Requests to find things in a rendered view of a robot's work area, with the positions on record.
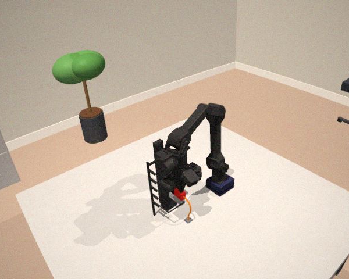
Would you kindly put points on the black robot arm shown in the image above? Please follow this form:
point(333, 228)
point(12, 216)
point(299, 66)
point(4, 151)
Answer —
point(180, 138)

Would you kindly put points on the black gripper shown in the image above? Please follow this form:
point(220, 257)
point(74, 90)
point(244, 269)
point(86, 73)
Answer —
point(170, 184)

